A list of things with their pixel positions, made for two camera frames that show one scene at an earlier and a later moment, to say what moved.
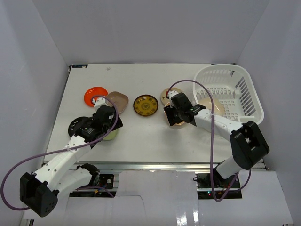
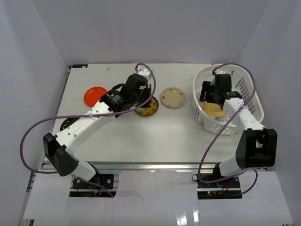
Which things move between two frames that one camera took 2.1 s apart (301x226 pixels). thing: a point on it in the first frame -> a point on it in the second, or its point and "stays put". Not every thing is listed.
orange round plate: (94, 91) stays put
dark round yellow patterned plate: (146, 105) stays put
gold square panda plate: (168, 104) -> (213, 109)
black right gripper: (169, 112) -> (206, 87)
